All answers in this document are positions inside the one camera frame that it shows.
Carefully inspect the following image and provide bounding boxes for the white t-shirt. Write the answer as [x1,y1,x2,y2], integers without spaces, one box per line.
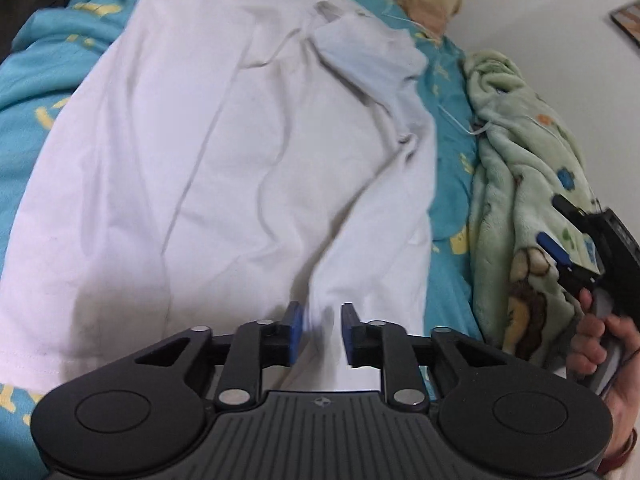
[1,0,436,392]

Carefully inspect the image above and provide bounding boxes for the person right hand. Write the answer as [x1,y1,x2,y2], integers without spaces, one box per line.
[566,288,640,461]

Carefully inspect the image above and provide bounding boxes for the green fleece blanket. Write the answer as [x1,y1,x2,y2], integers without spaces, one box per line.
[463,50,599,367]

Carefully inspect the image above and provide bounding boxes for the teal patterned bed sheet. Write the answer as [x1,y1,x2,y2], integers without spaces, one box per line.
[0,0,484,480]

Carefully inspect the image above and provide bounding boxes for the framed leaf picture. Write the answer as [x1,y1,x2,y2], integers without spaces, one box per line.
[610,0,640,47]

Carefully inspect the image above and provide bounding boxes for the white charging cable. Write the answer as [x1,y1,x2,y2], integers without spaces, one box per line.
[389,12,494,137]

